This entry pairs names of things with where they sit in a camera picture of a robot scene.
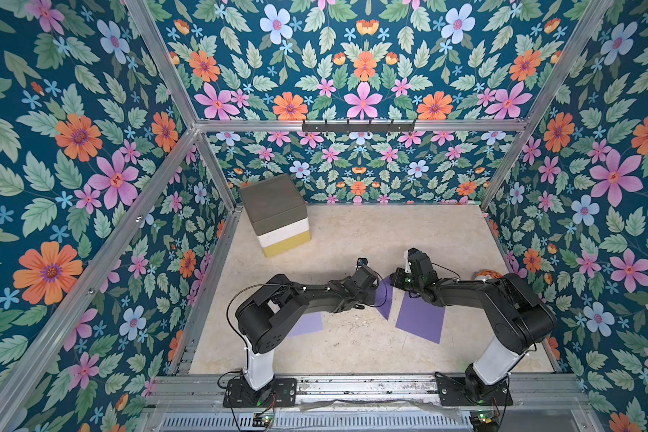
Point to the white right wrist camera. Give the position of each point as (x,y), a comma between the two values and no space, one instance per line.
(408,266)

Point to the purple square paper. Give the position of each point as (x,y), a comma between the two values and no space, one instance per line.
(422,320)
(383,298)

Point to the left pale purple paper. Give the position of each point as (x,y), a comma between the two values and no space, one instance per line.
(308,324)

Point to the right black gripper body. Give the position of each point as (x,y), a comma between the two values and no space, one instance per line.
(410,275)

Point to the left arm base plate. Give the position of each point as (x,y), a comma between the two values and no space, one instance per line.
(280,393)

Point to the black hook rail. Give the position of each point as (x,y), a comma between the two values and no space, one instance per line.
(348,126)

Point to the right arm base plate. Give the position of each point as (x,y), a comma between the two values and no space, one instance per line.
(469,390)

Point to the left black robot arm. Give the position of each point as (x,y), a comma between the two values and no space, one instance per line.
(268,316)

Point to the grey white yellow block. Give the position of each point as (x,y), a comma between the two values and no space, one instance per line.
(277,213)

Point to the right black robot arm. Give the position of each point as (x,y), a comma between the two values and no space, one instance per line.
(519,319)

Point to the orange white plush toy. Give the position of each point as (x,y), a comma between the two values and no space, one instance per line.
(486,275)

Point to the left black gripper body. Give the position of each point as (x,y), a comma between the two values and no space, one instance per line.
(364,301)

